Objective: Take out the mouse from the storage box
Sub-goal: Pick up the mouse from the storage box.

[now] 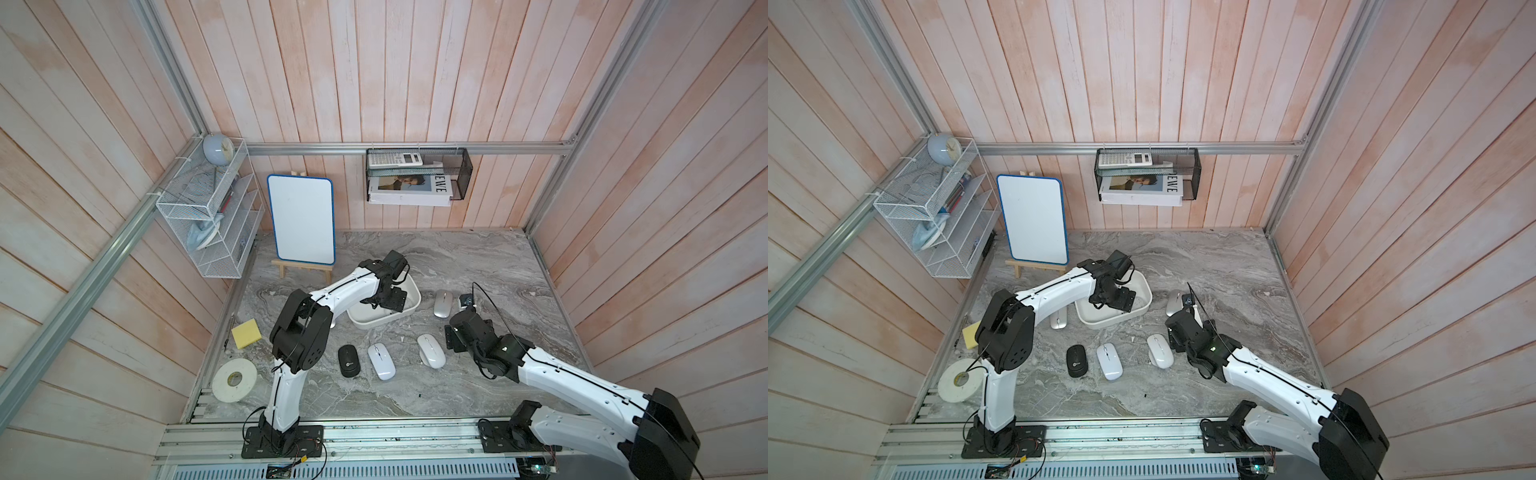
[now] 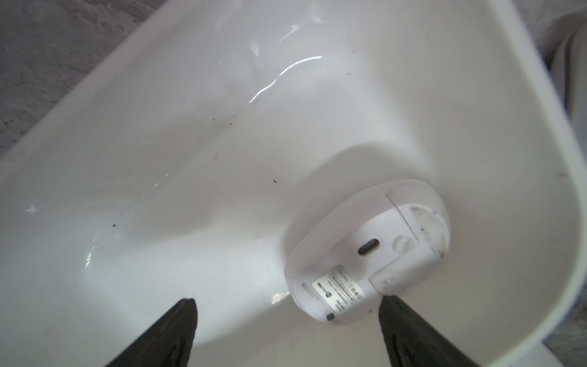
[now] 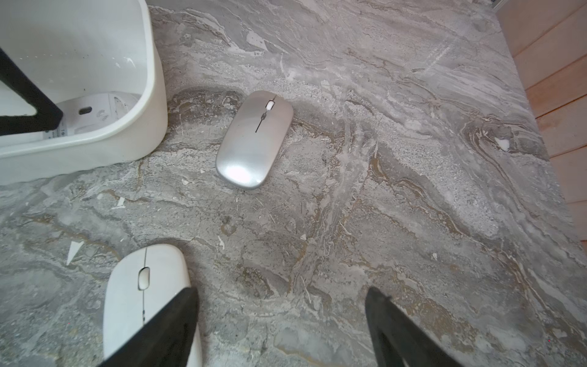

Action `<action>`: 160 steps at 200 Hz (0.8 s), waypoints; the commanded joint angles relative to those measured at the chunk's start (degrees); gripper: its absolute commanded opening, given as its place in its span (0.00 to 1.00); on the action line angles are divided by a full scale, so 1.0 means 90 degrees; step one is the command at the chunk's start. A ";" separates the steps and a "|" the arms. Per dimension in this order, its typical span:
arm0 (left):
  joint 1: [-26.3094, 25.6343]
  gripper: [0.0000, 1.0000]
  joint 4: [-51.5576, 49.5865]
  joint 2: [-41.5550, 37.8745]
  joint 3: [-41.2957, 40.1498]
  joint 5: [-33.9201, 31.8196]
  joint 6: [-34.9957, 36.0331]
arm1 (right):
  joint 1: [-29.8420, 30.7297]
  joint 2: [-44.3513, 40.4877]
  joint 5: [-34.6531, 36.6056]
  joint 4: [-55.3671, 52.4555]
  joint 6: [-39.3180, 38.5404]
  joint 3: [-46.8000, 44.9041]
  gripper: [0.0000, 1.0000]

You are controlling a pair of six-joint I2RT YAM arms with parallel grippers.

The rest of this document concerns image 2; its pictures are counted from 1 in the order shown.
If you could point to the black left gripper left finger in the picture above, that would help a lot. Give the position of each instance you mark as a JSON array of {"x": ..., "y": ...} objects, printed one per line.
[{"x": 168, "y": 342}]

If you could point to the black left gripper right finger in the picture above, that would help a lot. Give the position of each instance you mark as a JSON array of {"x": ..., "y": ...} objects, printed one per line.
[{"x": 411, "y": 341}]

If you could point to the white mouse underside up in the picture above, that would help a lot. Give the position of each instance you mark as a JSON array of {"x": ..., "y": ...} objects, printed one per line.
[{"x": 378, "y": 243}]

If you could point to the white storage box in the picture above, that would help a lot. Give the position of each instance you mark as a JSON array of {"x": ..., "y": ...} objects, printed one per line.
[{"x": 195, "y": 158}]

